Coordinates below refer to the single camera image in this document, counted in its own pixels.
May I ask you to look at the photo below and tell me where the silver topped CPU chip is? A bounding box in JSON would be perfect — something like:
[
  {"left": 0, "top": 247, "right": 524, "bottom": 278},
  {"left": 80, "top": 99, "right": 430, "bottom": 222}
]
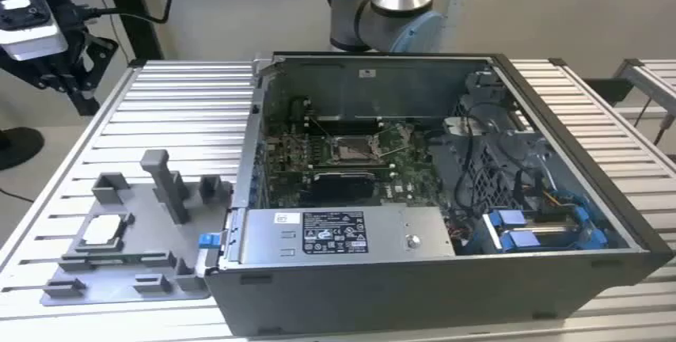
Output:
[{"left": 82, "top": 217, "right": 128, "bottom": 246}]

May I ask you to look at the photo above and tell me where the black RAM slot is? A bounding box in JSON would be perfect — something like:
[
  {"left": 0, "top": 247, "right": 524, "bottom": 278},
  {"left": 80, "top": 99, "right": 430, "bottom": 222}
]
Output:
[
  {"left": 311, "top": 116, "right": 383, "bottom": 127},
  {"left": 312, "top": 161, "right": 395, "bottom": 171}
]

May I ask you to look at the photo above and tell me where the CPU socket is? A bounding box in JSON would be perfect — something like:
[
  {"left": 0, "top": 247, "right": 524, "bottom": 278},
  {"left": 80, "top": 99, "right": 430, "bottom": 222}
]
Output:
[{"left": 330, "top": 134, "right": 384, "bottom": 165}]

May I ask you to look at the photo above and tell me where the black round stand foot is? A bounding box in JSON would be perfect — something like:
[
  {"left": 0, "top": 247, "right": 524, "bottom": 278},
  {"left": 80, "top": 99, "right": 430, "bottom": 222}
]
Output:
[{"left": 0, "top": 127, "right": 44, "bottom": 171}]

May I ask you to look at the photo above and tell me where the grey plastic parts rack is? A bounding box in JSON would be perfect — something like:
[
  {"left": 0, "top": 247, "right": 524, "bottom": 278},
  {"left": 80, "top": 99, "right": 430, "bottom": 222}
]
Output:
[{"left": 40, "top": 150, "right": 236, "bottom": 307}]

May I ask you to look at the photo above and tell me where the thin metal locking lever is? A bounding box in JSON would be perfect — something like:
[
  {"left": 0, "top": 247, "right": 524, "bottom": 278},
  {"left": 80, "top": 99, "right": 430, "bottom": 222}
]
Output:
[
  {"left": 308, "top": 116, "right": 339, "bottom": 141},
  {"left": 379, "top": 135, "right": 419, "bottom": 157}
]

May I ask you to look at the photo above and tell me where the silver power supply unit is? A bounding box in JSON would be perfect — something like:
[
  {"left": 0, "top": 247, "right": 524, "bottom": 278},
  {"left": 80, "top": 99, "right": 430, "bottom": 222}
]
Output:
[{"left": 240, "top": 207, "right": 459, "bottom": 260}]

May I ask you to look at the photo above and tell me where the black heat sink shroud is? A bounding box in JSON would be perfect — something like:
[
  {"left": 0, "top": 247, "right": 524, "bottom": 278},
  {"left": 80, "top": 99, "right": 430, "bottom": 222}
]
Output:
[{"left": 311, "top": 171, "right": 384, "bottom": 205}]

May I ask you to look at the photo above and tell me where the black power supply label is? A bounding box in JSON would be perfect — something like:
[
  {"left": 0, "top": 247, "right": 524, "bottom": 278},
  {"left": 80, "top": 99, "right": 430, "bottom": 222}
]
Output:
[{"left": 302, "top": 211, "right": 367, "bottom": 255}]

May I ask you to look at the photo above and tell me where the green motherboard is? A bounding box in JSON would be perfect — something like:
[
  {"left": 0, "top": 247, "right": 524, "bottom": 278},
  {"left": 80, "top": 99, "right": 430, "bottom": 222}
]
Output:
[{"left": 262, "top": 116, "right": 450, "bottom": 208}]

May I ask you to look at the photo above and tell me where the black open PC case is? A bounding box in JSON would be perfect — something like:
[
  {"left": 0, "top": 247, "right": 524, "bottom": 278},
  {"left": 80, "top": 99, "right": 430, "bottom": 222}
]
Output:
[{"left": 203, "top": 51, "right": 675, "bottom": 337}]

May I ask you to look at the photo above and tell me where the grey perforated drive cage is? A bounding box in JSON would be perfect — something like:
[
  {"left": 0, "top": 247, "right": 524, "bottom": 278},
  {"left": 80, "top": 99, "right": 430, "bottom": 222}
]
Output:
[{"left": 430, "top": 131, "right": 535, "bottom": 216}]

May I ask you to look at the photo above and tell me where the blue disk carrier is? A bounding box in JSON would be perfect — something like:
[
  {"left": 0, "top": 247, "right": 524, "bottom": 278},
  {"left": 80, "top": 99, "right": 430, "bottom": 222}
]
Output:
[{"left": 475, "top": 197, "right": 608, "bottom": 255}]

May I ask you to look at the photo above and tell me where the black box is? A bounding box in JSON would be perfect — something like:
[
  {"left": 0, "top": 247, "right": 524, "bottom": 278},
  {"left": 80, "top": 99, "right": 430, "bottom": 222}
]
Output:
[{"left": 583, "top": 78, "right": 635, "bottom": 106}]

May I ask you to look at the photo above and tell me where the aluminium slat side table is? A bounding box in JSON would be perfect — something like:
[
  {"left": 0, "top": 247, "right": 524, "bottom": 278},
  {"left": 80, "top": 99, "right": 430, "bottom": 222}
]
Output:
[{"left": 612, "top": 59, "right": 676, "bottom": 121}]

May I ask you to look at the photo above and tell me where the white camera box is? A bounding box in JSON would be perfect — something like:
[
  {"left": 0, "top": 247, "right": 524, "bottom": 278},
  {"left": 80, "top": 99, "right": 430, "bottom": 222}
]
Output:
[{"left": 0, "top": 0, "right": 70, "bottom": 62}]

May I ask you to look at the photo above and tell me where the black metal frame post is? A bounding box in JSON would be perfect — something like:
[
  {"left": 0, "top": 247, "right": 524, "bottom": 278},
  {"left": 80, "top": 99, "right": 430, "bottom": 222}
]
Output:
[
  {"left": 31, "top": 0, "right": 102, "bottom": 117},
  {"left": 115, "top": 0, "right": 166, "bottom": 62}
]

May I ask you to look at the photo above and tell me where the metal socket cover frame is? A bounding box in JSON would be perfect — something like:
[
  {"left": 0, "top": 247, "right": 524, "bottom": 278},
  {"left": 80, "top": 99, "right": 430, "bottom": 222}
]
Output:
[{"left": 372, "top": 122, "right": 415, "bottom": 150}]

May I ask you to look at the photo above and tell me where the black wire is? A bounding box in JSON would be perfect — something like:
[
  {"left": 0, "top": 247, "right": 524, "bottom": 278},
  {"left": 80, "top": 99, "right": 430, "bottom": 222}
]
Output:
[{"left": 454, "top": 114, "right": 535, "bottom": 220}]

